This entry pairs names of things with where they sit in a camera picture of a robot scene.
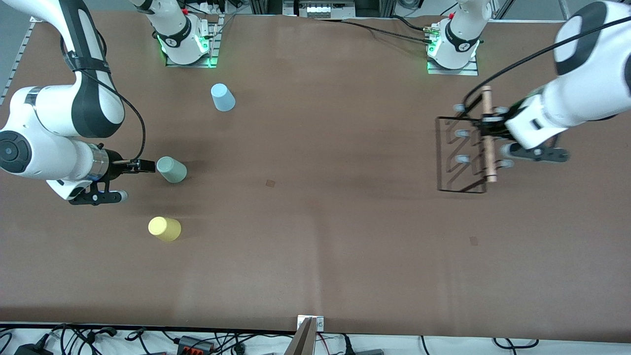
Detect pale green plastic cup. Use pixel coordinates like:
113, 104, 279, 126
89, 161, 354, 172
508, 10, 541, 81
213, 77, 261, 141
156, 156, 188, 184

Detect black wire cup holder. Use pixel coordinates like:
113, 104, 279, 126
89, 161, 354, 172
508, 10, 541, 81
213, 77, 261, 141
436, 86, 516, 194

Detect yellow plastic cup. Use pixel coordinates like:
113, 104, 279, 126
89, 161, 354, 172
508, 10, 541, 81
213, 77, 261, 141
148, 216, 182, 242

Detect light blue plastic cup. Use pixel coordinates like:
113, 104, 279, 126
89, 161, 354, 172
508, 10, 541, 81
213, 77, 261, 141
210, 83, 236, 112

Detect brown paper table cover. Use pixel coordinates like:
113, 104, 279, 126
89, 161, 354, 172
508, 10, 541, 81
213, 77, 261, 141
0, 11, 631, 343

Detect black orange connector block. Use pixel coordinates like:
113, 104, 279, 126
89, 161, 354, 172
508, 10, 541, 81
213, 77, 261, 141
176, 335, 216, 355

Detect white power strip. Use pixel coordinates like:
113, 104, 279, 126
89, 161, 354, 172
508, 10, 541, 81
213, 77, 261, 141
295, 0, 356, 19

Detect black power adapter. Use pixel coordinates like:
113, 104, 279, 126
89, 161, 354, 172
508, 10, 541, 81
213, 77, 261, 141
14, 342, 54, 355

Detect grey metal beam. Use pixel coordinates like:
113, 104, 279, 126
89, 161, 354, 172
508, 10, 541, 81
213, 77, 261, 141
284, 318, 317, 355

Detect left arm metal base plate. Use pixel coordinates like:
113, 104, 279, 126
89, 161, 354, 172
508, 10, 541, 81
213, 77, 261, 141
427, 22, 480, 76

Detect thick black table cable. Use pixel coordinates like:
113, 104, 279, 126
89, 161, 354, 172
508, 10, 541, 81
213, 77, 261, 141
389, 15, 427, 32

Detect long black table cable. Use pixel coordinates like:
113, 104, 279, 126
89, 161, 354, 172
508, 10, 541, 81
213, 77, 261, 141
315, 17, 437, 47

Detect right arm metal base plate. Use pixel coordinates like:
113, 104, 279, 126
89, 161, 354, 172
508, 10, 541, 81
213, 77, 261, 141
165, 12, 220, 68

